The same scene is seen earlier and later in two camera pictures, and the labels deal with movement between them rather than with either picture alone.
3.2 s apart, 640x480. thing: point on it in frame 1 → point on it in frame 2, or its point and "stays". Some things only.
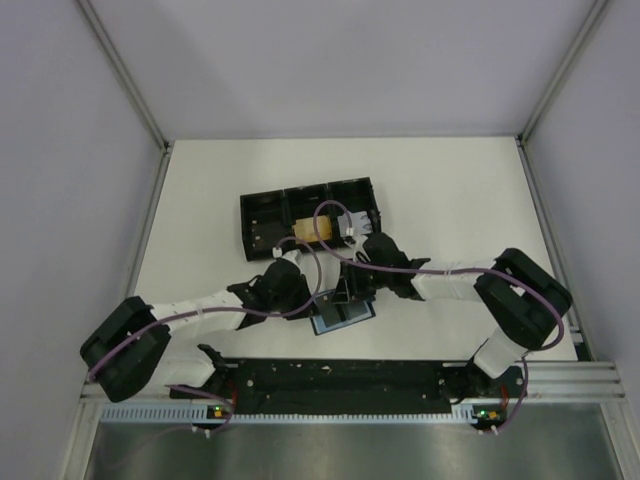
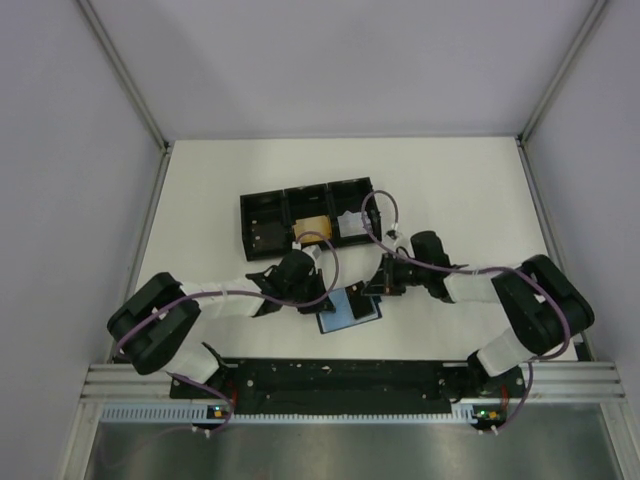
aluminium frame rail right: x=582 y=347 stays
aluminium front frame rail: x=543 y=384 stays
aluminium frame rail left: x=141 y=260 stays
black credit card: x=329 y=313 → x=362 y=304
